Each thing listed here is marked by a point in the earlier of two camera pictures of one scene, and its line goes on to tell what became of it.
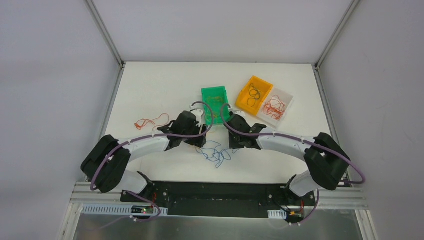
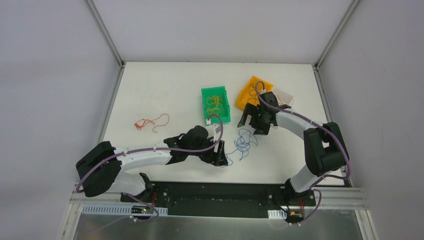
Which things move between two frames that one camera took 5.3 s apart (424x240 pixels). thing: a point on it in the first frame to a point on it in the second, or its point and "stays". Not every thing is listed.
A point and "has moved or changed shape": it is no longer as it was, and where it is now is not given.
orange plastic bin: x=253 y=94 stays
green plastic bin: x=215 y=97 stays
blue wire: x=210 y=151 has moved or changed shape
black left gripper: x=199 y=139 to x=215 y=154
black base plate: x=221 y=199 stays
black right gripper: x=238 y=143 to x=254 y=117
